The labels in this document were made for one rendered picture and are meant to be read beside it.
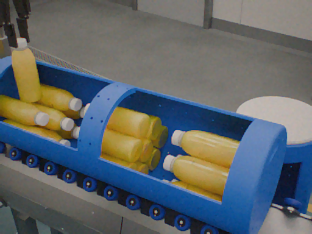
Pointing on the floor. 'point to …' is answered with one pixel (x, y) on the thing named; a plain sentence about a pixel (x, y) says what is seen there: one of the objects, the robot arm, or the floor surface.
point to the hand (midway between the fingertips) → (17, 33)
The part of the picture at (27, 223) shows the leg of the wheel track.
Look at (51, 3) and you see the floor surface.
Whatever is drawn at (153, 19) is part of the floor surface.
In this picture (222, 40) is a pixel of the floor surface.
